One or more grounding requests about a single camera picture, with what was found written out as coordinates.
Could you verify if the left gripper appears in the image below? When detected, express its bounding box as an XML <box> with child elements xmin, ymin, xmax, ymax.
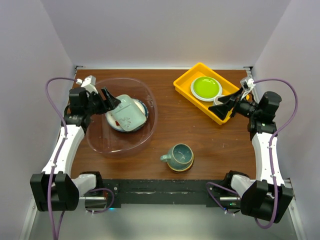
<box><xmin>84</xmin><ymin>87</ymin><xmax>120</xmax><ymax>116</ymax></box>

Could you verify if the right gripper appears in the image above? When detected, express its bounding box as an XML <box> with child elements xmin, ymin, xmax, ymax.
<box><xmin>208</xmin><ymin>86</ymin><xmax>260</xmax><ymax>121</ymax></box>

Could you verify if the pale green rectangular dish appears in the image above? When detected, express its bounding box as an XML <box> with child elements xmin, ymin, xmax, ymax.
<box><xmin>109</xmin><ymin>94</ymin><xmax>146</xmax><ymax>132</ymax></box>

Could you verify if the blue floral plate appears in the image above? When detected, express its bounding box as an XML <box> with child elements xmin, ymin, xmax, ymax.
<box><xmin>139</xmin><ymin>100</ymin><xmax>149</xmax><ymax>125</ymax></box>

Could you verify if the teal glazed mug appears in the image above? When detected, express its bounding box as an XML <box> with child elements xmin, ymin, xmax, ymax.
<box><xmin>160</xmin><ymin>143</ymin><xmax>194</xmax><ymax>168</ymax></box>

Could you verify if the yellow rimmed dark bowl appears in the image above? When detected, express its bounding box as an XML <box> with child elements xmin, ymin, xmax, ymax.
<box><xmin>167</xmin><ymin>159</ymin><xmax>194</xmax><ymax>173</ymax></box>

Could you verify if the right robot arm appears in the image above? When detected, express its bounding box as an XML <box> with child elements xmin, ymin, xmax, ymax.
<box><xmin>208</xmin><ymin>89</ymin><xmax>294</xmax><ymax>224</ymax></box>

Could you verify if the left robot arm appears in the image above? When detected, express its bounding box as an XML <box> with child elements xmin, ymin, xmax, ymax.
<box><xmin>30</xmin><ymin>87</ymin><xmax>120</xmax><ymax>212</ymax></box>

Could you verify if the clear plastic bin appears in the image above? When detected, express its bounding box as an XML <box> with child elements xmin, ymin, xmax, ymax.
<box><xmin>86</xmin><ymin>77</ymin><xmax>158</xmax><ymax>158</ymax></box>

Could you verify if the light blue mug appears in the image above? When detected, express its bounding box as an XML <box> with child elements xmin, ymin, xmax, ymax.
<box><xmin>213</xmin><ymin>94</ymin><xmax>224</xmax><ymax>106</ymax></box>

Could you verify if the pale blue rimmed plate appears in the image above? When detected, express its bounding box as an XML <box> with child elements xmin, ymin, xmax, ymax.
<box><xmin>190</xmin><ymin>76</ymin><xmax>223</xmax><ymax>103</ymax></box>

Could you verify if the lime green plate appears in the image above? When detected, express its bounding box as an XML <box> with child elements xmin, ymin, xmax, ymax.
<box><xmin>192</xmin><ymin>76</ymin><xmax>222</xmax><ymax>99</ymax></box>

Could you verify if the yellow plastic tray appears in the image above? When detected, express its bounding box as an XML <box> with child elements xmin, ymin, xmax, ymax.
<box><xmin>173</xmin><ymin>62</ymin><xmax>239</xmax><ymax>125</ymax></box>

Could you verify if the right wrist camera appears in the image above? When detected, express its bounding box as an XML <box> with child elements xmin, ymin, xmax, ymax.
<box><xmin>240</xmin><ymin>76</ymin><xmax>255</xmax><ymax>93</ymax></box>

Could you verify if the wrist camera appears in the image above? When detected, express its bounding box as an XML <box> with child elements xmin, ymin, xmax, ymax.
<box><xmin>240</xmin><ymin>76</ymin><xmax>255</xmax><ymax>93</ymax></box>
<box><xmin>75</xmin><ymin>75</ymin><xmax>98</xmax><ymax>93</ymax></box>

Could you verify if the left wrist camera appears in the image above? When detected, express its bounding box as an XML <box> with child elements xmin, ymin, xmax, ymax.
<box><xmin>75</xmin><ymin>75</ymin><xmax>98</xmax><ymax>93</ymax></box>

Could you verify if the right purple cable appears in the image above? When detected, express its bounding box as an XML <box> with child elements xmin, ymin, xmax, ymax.
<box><xmin>206</xmin><ymin>78</ymin><xmax>299</xmax><ymax>230</ymax></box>

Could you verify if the purple cable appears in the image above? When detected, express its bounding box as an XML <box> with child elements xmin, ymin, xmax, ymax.
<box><xmin>206</xmin><ymin>78</ymin><xmax>299</xmax><ymax>230</ymax></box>
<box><xmin>44</xmin><ymin>77</ymin><xmax>80</xmax><ymax>240</ymax></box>

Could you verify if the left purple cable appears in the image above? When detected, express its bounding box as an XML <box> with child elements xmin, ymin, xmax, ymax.
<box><xmin>44</xmin><ymin>77</ymin><xmax>80</xmax><ymax>240</ymax></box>

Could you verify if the aluminium frame rail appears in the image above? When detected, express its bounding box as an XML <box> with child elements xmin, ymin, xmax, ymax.
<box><xmin>19</xmin><ymin>197</ymin><xmax>38</xmax><ymax>240</ymax></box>

